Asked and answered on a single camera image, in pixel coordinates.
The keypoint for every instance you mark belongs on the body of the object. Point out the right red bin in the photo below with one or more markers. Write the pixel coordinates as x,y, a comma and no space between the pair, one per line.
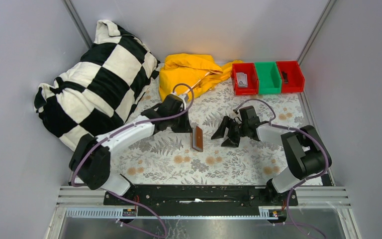
296,78

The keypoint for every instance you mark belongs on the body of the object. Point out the red bin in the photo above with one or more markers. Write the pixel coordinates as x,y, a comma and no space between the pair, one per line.
253,81
296,78

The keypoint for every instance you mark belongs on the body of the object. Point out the brown leather card holder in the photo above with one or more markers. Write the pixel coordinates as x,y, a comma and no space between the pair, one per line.
197,139

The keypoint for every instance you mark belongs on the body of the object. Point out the left red bin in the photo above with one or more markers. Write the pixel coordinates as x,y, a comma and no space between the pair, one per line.
253,81

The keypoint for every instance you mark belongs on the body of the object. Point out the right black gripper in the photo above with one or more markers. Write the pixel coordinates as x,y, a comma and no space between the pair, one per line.
234,127

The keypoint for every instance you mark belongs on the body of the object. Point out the aluminium frame rail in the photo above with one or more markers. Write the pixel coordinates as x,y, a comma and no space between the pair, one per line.
322,197

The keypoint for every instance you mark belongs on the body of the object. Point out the silver VIP card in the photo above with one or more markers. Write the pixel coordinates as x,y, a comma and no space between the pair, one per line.
242,80

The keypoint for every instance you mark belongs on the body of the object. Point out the green bin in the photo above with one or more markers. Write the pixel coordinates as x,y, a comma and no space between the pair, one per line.
270,80

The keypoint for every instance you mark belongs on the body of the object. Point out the floral table mat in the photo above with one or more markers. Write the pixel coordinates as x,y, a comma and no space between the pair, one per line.
168,158

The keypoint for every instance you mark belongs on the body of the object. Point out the black card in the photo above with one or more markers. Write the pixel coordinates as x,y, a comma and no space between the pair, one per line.
285,77

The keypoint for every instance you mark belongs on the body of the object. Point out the yellow cloth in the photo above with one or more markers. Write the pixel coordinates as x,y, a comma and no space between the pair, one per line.
198,71

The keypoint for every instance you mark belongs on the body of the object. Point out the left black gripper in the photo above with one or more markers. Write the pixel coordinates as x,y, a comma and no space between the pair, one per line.
180,121

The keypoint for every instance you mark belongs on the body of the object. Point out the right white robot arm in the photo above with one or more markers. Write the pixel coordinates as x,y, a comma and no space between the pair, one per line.
304,150

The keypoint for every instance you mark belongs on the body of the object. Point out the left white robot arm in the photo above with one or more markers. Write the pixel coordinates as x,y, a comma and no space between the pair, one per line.
91,161

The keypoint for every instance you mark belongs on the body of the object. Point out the black white checkered pillow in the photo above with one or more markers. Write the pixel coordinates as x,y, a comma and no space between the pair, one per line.
101,91

